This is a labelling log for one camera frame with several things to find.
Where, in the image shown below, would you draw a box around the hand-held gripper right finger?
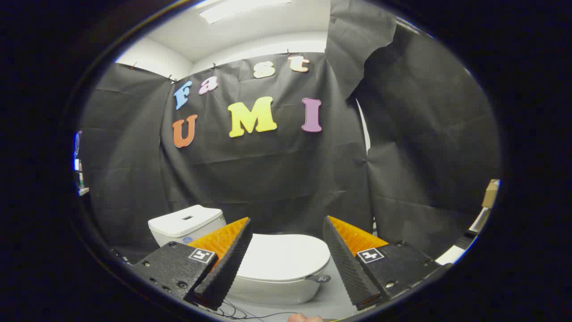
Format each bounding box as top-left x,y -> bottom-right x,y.
323,216 -> 453,311

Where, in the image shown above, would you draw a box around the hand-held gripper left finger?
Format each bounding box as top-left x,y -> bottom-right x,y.
133,217 -> 253,311

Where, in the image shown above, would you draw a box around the white toilet lid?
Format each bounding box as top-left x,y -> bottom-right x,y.
236,233 -> 332,284

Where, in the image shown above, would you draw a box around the white toilet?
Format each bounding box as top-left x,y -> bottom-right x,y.
148,205 -> 329,306

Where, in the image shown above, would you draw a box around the black backdrop cloth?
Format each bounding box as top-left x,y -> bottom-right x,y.
76,0 -> 501,264

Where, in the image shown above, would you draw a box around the brown cardboard box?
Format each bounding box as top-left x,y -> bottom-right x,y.
482,179 -> 500,209

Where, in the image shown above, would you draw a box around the shelf with small items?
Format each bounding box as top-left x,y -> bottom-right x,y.
74,131 -> 89,196

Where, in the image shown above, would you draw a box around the thin black floor cables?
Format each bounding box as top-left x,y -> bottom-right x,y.
197,299 -> 300,321

